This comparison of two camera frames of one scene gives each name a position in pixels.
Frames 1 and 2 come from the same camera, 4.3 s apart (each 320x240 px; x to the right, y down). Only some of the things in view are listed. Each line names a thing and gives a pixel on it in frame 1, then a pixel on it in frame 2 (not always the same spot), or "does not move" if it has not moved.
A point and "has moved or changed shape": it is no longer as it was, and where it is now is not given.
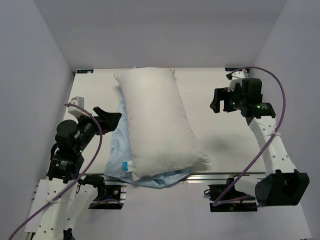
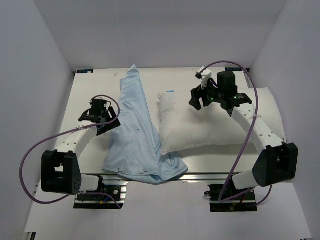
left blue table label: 85,71 does not move
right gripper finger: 218,96 -> 197,93
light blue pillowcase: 118,167 has moved or changed shape
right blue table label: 231,69 does not move
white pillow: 162,140 -> 182,126
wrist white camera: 237,78 -> 204,74
